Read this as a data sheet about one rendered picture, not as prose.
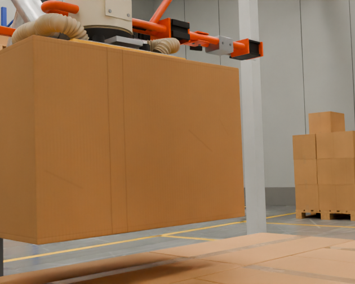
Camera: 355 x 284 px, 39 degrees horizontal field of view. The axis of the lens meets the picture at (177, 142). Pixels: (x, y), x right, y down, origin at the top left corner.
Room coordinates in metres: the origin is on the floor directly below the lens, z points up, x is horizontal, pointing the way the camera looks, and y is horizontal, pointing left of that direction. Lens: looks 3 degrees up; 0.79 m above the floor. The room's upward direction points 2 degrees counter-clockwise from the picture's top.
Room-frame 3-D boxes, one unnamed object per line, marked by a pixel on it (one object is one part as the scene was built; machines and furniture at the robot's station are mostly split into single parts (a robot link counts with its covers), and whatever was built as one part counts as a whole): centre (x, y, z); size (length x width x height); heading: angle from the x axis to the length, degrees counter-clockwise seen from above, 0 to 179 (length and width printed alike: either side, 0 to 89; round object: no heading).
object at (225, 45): (1.61, -0.14, 1.19); 0.07 x 0.07 x 0.04; 44
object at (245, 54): (1.70, -0.24, 1.20); 0.08 x 0.07 x 0.05; 134
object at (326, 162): (8.38, -2.64, 0.87); 1.20 x 1.01 x 1.74; 139
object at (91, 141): (1.31, 0.18, 0.87); 0.60 x 0.40 x 0.40; 132
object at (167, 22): (1.46, 0.01, 1.20); 0.10 x 0.08 x 0.06; 44
